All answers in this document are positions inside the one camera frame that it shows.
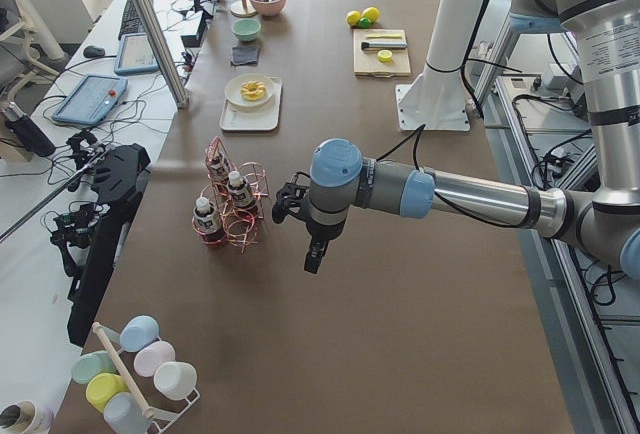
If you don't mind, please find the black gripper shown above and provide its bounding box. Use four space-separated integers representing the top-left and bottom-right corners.
304 219 345 274

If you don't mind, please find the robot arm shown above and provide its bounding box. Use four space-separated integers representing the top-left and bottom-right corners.
271 0 639 287

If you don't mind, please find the tea bottle front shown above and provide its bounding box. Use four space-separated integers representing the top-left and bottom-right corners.
192 196 227 247

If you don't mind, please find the tea bottle back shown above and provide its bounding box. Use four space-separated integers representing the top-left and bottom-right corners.
207 150 230 185

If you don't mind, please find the white serving tray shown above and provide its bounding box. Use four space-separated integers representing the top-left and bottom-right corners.
219 74 282 132

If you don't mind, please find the yellow donut pastry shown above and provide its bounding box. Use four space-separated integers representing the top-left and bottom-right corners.
240 81 267 102

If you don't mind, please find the white plate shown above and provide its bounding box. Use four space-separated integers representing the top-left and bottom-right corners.
224 74 275 108

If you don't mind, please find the white cup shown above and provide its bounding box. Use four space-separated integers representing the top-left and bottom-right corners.
153 361 197 401

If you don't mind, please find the pink cup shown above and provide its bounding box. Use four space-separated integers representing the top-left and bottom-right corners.
133 340 176 377

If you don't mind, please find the blue cup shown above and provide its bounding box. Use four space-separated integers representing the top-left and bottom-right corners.
120 315 160 353

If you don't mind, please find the half lemon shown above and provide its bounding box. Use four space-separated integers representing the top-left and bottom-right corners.
377 49 393 63

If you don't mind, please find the wooden cutting board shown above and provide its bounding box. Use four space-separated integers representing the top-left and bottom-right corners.
353 29 411 77

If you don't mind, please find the metal muddler tool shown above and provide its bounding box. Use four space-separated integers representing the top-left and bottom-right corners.
360 39 407 51

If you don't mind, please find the grey folded cloth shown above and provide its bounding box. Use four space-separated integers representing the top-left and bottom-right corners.
230 45 260 66

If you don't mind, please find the yellow plastic knife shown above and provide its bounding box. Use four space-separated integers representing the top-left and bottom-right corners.
365 31 404 39

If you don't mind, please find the green lime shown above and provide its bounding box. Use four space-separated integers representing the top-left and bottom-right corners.
356 16 374 29

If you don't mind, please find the green bowl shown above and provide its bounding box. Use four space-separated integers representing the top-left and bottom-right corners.
231 18 262 42

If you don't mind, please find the yellow lemon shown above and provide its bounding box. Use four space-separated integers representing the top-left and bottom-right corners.
346 10 362 27
362 6 380 23

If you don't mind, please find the grey-blue cup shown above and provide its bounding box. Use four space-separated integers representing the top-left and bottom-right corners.
103 392 152 434

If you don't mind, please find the yellow cup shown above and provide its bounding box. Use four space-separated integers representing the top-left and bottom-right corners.
85 373 129 413

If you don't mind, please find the green cup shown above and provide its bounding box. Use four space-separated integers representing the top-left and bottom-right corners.
71 350 117 385

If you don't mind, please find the blue teach pendant far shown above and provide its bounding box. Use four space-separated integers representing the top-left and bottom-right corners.
114 33 159 76

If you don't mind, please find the blue teach pendant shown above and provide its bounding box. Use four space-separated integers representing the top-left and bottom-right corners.
114 33 159 76
51 75 128 126

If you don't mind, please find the blue teach pendant near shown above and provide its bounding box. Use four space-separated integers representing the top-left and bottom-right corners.
51 75 128 126

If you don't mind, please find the black keyboard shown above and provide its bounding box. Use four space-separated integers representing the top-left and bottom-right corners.
117 0 145 39

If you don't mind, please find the black computer mouse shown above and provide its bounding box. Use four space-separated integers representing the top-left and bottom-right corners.
83 45 106 59

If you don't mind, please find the black water bottle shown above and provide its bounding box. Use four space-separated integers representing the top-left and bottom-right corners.
1 100 56 157

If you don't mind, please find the copper wire bottle rack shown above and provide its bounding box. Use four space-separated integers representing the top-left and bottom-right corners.
201 136 270 253

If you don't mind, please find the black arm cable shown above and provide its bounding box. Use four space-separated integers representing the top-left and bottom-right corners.
375 123 521 229

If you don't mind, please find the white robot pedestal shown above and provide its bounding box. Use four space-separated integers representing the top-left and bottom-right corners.
396 0 487 132

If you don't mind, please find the white wire cup rack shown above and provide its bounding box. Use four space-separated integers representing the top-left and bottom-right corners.
103 326 200 433

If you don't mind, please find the wooden rack handle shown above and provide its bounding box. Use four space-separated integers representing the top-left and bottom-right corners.
92 322 154 419

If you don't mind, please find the aluminium frame post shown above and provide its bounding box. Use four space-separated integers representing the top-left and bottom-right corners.
132 0 189 109

